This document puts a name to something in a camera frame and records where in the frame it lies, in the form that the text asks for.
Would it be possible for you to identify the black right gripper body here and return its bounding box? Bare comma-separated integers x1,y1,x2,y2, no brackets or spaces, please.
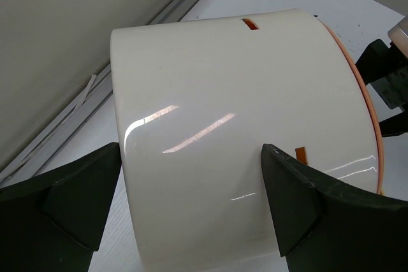
356,39,407,137

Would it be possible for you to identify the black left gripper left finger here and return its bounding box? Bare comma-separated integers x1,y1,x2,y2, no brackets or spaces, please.
1,142,122,271

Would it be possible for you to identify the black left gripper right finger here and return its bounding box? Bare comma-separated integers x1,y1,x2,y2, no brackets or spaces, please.
261,144,407,271

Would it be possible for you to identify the cream cylindrical organizer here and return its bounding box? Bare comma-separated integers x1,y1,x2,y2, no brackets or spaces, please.
110,10,379,271

